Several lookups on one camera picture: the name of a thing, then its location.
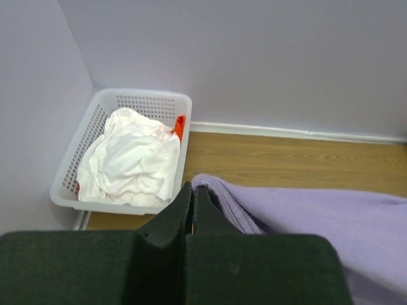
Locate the white plastic laundry basket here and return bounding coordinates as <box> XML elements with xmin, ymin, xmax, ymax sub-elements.
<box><xmin>50</xmin><ymin>88</ymin><xmax>192</xmax><ymax>215</ymax></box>

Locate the purple t shirt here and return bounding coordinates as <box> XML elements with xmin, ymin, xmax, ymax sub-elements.
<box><xmin>192</xmin><ymin>174</ymin><xmax>406</xmax><ymax>304</ymax></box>

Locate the white crumpled t shirt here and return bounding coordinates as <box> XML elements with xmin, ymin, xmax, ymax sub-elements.
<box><xmin>76</xmin><ymin>107</ymin><xmax>181</xmax><ymax>207</ymax></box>

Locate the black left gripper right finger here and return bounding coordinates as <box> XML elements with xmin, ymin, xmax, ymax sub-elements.
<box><xmin>184</xmin><ymin>187</ymin><xmax>353</xmax><ymax>304</ymax></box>

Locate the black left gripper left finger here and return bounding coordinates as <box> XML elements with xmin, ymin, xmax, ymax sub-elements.
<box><xmin>1</xmin><ymin>183</ymin><xmax>192</xmax><ymax>304</ymax></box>

